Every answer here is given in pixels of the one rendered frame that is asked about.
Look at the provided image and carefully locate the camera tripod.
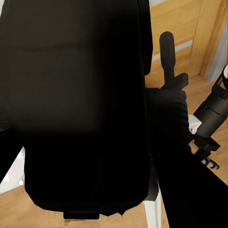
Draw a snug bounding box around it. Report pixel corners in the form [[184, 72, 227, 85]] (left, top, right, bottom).
[[143, 31, 220, 228]]

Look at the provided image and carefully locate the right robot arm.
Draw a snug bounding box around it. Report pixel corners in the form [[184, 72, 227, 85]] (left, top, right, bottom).
[[188, 63, 228, 161]]

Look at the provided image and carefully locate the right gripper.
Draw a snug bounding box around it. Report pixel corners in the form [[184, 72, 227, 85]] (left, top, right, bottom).
[[190, 103, 227, 161]]

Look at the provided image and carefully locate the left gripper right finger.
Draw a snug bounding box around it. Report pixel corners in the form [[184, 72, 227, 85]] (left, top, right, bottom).
[[149, 126, 228, 228]]

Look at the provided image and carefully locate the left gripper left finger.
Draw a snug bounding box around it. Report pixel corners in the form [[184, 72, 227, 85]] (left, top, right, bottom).
[[0, 128, 23, 183]]

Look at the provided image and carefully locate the digital camera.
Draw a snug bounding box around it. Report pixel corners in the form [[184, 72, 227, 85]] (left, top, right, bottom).
[[0, 0, 153, 219]]

